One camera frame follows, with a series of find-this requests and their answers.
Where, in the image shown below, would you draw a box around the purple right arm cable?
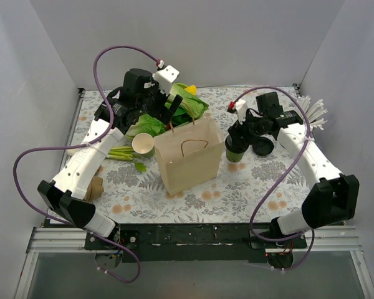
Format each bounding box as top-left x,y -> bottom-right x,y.
232,86 -> 315,271

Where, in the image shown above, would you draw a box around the floral table mat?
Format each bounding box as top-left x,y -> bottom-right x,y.
49,86 -> 337,224

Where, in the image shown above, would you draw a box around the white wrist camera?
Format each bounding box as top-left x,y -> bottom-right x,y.
153,59 -> 180,96
227,99 -> 249,124

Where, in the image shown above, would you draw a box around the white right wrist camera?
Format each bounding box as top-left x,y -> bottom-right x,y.
227,99 -> 249,124

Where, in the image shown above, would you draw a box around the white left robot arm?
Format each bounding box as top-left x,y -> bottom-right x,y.
37,65 -> 182,249

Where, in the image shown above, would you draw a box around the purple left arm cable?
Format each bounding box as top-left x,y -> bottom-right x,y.
12,45 -> 163,283

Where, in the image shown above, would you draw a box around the green vegetable tray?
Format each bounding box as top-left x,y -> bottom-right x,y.
124,82 -> 203,138

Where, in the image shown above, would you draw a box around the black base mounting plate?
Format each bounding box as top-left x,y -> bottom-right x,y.
84,223 -> 309,265

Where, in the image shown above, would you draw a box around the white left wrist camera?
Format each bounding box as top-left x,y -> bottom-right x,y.
153,59 -> 180,96

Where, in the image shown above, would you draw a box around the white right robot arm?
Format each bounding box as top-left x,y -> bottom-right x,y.
225,87 -> 360,248

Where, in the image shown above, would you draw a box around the green lettuce head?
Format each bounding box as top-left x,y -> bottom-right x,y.
126,114 -> 165,138

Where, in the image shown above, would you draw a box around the napa cabbage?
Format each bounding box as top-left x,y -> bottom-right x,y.
170,83 -> 209,119

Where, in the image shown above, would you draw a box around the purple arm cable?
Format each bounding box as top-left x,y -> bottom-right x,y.
232,86 -> 315,271
12,45 -> 163,283

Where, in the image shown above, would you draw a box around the black plastic cup lid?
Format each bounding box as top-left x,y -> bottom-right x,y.
225,135 -> 249,152

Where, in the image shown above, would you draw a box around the brown paper bag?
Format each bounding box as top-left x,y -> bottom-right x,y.
153,117 -> 224,196

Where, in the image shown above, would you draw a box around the aluminium frame rail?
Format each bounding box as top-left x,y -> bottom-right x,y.
27,225 -> 363,253

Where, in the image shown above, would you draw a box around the green paper coffee cup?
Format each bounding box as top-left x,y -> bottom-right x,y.
226,148 -> 245,163

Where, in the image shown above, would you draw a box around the green celery stalks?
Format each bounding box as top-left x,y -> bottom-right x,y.
107,146 -> 146,172

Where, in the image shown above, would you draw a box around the yellow pepper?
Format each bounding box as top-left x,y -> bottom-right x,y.
185,85 -> 197,95

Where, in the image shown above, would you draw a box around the white wrapped straws bundle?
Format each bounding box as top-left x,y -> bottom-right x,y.
297,96 -> 328,130

